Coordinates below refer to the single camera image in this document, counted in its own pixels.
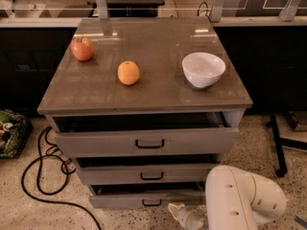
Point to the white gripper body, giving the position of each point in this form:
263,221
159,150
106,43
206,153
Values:
186,215

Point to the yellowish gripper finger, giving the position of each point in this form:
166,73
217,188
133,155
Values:
174,209

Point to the grey bottom drawer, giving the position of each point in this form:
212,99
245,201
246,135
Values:
147,195

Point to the grey drawer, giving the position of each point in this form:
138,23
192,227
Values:
146,134
147,195
145,169

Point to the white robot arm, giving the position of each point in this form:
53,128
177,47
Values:
235,200

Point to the grey middle drawer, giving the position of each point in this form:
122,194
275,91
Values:
145,169

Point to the grey top drawer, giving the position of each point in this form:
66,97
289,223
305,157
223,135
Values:
146,134

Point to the grey drawer cabinet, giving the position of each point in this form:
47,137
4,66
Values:
157,46

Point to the black rolling stand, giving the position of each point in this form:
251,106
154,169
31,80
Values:
280,143

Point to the white ceramic bowl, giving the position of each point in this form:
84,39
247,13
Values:
202,69

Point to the orange fruit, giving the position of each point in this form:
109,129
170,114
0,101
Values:
128,73

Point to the basket of colourful items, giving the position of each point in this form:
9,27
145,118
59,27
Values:
15,130

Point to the red apple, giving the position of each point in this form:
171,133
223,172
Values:
82,48

